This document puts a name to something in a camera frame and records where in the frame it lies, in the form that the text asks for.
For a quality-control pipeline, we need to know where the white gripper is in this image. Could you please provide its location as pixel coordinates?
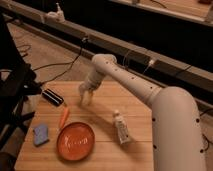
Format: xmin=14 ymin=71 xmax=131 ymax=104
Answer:
xmin=78 ymin=71 xmax=101 ymax=104

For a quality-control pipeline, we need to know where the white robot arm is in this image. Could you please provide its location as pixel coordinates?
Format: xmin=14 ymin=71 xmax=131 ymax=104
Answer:
xmin=79 ymin=54 xmax=207 ymax=171

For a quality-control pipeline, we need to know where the orange carrot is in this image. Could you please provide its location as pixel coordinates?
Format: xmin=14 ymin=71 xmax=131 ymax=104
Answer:
xmin=59 ymin=107 xmax=69 ymax=129

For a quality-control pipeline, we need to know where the orange plate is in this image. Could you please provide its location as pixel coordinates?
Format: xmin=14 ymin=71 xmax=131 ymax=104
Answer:
xmin=56 ymin=122 xmax=95 ymax=161

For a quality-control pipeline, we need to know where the white tube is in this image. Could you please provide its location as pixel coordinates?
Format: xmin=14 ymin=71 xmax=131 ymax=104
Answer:
xmin=113 ymin=110 xmax=131 ymax=144

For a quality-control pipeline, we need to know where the blue sponge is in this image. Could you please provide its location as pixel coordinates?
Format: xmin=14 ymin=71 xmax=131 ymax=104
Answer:
xmin=33 ymin=124 xmax=49 ymax=146

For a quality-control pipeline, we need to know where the white spray bottle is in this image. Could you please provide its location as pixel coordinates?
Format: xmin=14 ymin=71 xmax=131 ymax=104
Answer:
xmin=46 ymin=4 xmax=65 ymax=22

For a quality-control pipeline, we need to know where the black floor cable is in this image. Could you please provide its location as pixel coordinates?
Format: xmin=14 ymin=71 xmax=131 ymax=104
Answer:
xmin=33 ymin=38 xmax=88 ymax=86

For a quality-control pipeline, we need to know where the long metal rail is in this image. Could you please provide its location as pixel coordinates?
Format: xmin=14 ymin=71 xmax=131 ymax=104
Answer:
xmin=0 ymin=0 xmax=213 ymax=107

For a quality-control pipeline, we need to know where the black cable on carpet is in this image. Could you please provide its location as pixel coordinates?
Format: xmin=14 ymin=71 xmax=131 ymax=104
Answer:
xmin=199 ymin=108 xmax=213 ymax=148

